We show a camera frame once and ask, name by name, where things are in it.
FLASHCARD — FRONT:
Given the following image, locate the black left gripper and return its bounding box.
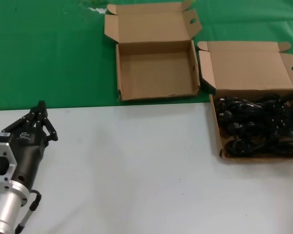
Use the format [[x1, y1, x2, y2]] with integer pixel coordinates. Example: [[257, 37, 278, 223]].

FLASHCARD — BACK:
[[1, 100, 59, 190]]

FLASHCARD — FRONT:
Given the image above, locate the open brown cardboard box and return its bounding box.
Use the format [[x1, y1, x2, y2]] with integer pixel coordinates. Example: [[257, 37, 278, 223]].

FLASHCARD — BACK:
[[104, 0, 203, 102], [197, 40, 293, 160]]

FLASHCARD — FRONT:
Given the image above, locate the green table cloth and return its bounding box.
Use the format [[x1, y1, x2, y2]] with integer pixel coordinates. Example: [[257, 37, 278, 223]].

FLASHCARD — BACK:
[[0, 0, 293, 111]]

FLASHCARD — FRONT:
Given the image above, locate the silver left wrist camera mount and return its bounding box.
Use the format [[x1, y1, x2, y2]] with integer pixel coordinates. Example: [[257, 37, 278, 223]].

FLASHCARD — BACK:
[[0, 131, 18, 184]]

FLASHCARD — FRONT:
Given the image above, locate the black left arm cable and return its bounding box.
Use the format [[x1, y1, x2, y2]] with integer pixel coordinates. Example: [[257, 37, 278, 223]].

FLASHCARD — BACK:
[[15, 189, 43, 233]]

